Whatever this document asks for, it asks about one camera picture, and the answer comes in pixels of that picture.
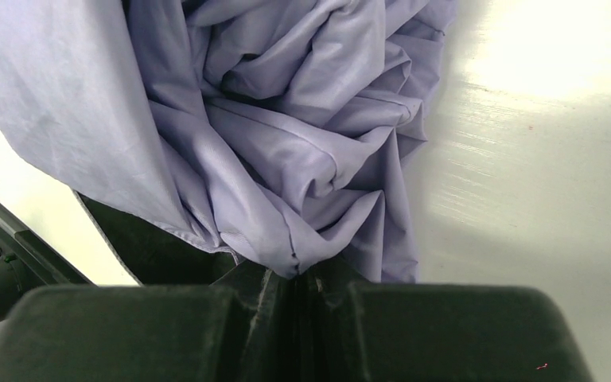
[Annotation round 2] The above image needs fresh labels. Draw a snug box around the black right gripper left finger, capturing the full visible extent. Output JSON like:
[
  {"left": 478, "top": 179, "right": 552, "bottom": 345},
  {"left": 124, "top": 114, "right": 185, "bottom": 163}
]
[{"left": 0, "top": 263, "right": 293, "bottom": 381}]

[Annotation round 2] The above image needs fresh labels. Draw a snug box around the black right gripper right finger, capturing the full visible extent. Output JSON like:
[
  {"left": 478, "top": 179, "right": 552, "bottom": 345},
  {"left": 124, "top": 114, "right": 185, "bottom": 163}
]
[{"left": 296, "top": 258, "right": 592, "bottom": 381}]

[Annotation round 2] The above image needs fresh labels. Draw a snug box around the purple folding umbrella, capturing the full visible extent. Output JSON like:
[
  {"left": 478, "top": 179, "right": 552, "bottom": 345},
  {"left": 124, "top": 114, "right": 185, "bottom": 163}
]
[{"left": 0, "top": 1, "right": 457, "bottom": 283}]

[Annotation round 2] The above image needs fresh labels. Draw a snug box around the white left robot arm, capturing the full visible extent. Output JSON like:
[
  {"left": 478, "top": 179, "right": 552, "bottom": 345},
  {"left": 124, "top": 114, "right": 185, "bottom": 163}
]
[{"left": 0, "top": 226, "right": 91, "bottom": 322}]

